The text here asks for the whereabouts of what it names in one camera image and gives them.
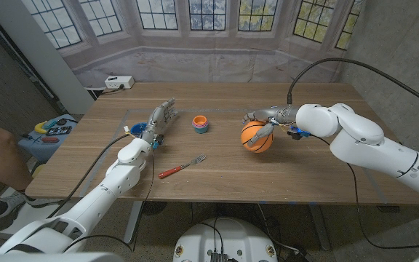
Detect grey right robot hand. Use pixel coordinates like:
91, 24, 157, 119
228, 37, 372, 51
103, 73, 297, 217
242, 105, 301, 146

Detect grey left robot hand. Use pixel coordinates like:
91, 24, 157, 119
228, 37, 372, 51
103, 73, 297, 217
140, 97, 178, 145

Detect orange toy basketball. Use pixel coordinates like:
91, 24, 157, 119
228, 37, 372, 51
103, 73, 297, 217
240, 119, 274, 154

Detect stacked colourful plastic cups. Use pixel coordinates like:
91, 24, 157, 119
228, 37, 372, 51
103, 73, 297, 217
191, 115, 210, 135

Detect white power strip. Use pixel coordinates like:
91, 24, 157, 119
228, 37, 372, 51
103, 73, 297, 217
104, 75, 135, 90

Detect printed bay window backdrop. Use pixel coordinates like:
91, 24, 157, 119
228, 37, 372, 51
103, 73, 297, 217
22, 0, 366, 87

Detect white table leg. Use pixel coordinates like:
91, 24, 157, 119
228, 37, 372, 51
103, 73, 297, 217
123, 200, 143, 245
309, 204, 332, 251

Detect yellow curved tool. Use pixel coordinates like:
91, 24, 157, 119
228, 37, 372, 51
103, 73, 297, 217
33, 121, 49, 135

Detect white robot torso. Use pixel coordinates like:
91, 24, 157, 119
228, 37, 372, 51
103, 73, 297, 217
172, 217, 279, 262

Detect grey black sneaker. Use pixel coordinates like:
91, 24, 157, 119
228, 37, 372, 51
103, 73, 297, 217
0, 191, 56, 232

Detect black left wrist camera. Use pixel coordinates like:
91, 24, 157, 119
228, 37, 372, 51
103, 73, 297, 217
152, 133, 165, 150

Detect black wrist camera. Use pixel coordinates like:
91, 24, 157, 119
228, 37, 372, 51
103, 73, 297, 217
152, 133, 165, 150
287, 126, 311, 141

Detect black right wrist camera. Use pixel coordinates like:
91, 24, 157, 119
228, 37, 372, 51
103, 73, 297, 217
287, 126, 311, 141

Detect red-handled metal fork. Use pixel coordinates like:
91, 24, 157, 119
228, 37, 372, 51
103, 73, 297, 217
157, 153, 207, 180

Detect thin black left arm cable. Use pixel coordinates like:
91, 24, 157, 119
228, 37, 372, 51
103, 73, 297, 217
62, 145, 156, 254

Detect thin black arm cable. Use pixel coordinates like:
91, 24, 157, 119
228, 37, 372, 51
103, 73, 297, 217
62, 145, 156, 254
346, 162, 419, 251

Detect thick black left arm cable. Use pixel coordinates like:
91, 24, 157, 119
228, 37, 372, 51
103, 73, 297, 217
45, 132, 132, 219

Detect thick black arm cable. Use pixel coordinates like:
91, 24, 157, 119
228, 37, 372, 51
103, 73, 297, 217
287, 57, 419, 112
45, 132, 132, 219

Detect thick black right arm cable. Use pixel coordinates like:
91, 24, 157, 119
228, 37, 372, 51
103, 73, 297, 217
287, 57, 419, 112

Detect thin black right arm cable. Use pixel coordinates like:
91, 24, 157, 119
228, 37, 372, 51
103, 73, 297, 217
346, 162, 419, 251

